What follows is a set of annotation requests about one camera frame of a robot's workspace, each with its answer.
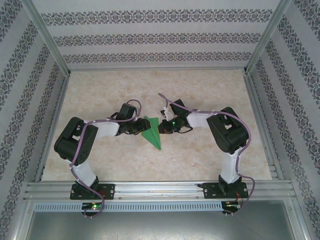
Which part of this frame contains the grey metal sheet tray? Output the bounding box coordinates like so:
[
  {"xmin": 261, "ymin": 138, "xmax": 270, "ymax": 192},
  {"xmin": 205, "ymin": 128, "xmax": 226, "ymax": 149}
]
[{"xmin": 9, "ymin": 199, "xmax": 312, "ymax": 240}]

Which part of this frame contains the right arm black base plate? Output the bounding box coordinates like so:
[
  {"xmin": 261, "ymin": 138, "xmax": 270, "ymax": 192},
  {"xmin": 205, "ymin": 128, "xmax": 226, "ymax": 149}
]
[{"xmin": 203, "ymin": 181, "xmax": 249, "ymax": 200}]

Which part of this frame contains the green paper sheet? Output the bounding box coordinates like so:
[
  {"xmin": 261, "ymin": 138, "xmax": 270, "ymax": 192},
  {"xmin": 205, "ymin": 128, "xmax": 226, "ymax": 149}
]
[{"xmin": 140, "ymin": 115, "xmax": 163, "ymax": 152}]

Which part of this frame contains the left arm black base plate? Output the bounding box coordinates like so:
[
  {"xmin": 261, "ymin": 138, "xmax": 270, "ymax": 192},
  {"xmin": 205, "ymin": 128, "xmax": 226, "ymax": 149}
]
[{"xmin": 69, "ymin": 183, "xmax": 116, "ymax": 201}]

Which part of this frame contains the aluminium mounting rail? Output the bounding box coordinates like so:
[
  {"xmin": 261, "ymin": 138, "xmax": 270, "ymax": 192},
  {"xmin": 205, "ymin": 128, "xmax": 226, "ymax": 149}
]
[{"xmin": 23, "ymin": 179, "xmax": 297, "ymax": 201}]

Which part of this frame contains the aluminium frame side rail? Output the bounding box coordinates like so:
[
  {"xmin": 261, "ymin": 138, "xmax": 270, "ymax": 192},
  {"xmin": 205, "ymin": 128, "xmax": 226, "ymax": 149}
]
[
  {"xmin": 33, "ymin": 72, "xmax": 73, "ymax": 183},
  {"xmin": 242, "ymin": 71, "xmax": 286, "ymax": 181}
]

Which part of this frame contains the slotted grey cable duct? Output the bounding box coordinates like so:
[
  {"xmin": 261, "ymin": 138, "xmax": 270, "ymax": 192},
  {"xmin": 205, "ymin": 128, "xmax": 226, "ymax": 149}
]
[{"xmin": 33, "ymin": 201, "xmax": 224, "ymax": 213}]

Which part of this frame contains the aluminium frame post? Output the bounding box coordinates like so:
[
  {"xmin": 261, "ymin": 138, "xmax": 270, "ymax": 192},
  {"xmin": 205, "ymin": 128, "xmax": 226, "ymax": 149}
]
[
  {"xmin": 242, "ymin": 0, "xmax": 294, "ymax": 75},
  {"xmin": 24, "ymin": 0, "xmax": 73, "ymax": 76}
]

